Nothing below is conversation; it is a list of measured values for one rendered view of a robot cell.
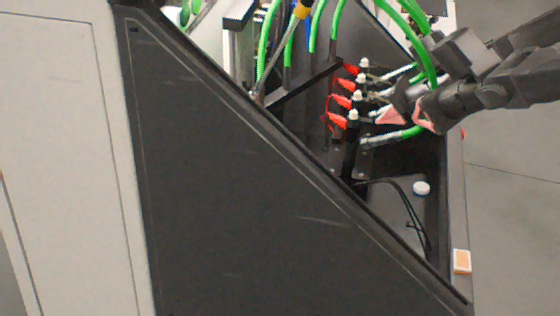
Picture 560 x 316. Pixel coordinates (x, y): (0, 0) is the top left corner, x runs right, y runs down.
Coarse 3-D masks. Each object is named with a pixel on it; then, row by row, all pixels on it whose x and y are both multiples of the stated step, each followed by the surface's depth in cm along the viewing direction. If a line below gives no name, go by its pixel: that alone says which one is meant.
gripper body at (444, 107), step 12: (444, 84) 98; (456, 84) 93; (432, 96) 96; (444, 96) 95; (456, 96) 93; (420, 108) 97; (432, 108) 96; (444, 108) 95; (456, 108) 93; (432, 120) 96; (444, 120) 96; (456, 120) 97; (444, 132) 96
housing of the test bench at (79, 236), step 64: (0, 0) 83; (64, 0) 81; (0, 64) 89; (64, 64) 87; (0, 128) 96; (64, 128) 93; (128, 128) 91; (0, 192) 104; (64, 192) 101; (128, 192) 98; (64, 256) 110; (128, 256) 107
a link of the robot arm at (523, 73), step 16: (528, 48) 82; (544, 48) 79; (512, 64) 82; (528, 64) 77; (544, 64) 75; (496, 80) 81; (512, 80) 79; (528, 80) 77; (544, 80) 75; (512, 96) 81; (528, 96) 79; (544, 96) 77
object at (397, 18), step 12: (276, 0) 111; (372, 0) 99; (384, 0) 99; (396, 12) 99; (264, 24) 115; (408, 24) 99; (264, 36) 116; (408, 36) 99; (264, 48) 118; (420, 48) 98; (264, 60) 120; (432, 72) 99; (264, 84) 123; (432, 84) 100; (408, 132) 107
